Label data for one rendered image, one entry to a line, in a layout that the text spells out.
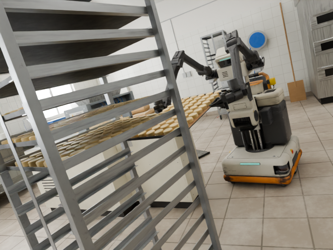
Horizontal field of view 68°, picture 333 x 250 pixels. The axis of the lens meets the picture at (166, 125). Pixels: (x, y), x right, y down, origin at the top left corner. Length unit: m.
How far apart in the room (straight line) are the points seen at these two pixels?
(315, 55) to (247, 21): 1.77
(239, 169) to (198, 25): 4.41
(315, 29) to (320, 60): 0.54
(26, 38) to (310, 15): 4.69
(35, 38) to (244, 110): 1.86
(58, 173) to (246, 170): 1.98
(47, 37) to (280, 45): 5.53
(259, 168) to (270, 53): 3.96
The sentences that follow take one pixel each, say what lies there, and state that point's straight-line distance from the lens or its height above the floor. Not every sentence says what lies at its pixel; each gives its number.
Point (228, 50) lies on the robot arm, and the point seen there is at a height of 1.27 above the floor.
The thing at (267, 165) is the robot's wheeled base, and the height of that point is 0.23.
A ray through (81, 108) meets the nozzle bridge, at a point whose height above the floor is 1.15.
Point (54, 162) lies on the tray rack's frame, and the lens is 0.72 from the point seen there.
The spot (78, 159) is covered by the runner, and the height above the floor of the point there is 1.05.
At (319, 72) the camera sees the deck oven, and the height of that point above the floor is 0.58.
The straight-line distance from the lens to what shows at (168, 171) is 2.28.
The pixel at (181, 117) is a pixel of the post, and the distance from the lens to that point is 1.11.
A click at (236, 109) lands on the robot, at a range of 2.35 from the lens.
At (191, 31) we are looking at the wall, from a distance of 6.32.
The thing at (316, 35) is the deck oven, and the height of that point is 1.20.
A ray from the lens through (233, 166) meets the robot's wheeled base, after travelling 2.50.
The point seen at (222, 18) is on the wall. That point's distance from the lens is 6.16.
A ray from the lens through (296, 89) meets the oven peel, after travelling 5.84.
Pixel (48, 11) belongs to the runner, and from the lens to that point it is 0.86.
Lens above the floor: 1.21
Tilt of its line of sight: 10 degrees down
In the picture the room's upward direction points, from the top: 16 degrees counter-clockwise
